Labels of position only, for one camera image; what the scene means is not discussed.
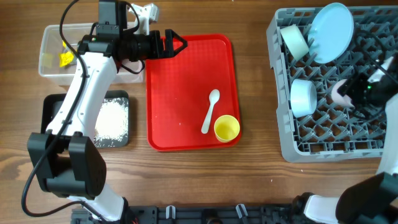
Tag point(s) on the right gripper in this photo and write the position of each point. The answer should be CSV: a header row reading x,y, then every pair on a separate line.
x,y
351,88

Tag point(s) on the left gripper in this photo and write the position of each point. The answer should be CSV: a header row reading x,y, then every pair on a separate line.
x,y
158,46

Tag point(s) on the pink cup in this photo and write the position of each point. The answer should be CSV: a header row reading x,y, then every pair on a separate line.
x,y
342,100

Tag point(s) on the blue bowl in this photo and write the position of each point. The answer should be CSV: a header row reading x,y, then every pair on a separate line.
x,y
303,98

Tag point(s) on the light blue plate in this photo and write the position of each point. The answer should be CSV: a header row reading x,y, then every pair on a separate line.
x,y
330,32

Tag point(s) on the green bowl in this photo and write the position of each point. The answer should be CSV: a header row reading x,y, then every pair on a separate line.
x,y
294,41

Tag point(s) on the yellow cup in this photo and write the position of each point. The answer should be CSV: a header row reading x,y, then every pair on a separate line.
x,y
226,128

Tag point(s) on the white rice pile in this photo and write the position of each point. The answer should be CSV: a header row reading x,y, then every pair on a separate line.
x,y
111,128

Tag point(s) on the yellow silver wrapper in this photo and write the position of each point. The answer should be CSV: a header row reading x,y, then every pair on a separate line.
x,y
66,57

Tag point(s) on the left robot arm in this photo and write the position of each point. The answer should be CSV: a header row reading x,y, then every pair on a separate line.
x,y
65,159

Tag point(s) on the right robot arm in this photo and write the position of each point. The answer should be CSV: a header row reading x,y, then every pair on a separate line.
x,y
370,200

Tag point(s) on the grey dishwasher rack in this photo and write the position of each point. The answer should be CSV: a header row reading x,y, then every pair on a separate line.
x,y
331,133

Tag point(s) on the clear plastic waste bin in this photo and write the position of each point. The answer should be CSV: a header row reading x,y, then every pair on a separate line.
x,y
52,47

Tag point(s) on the black waste tray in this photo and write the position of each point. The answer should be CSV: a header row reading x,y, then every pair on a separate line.
x,y
52,104

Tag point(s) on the red serving tray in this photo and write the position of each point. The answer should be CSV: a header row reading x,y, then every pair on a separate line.
x,y
178,92

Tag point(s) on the white plastic spoon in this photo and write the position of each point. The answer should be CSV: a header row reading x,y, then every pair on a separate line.
x,y
213,98

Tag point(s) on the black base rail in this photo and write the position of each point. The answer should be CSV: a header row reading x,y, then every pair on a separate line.
x,y
267,214

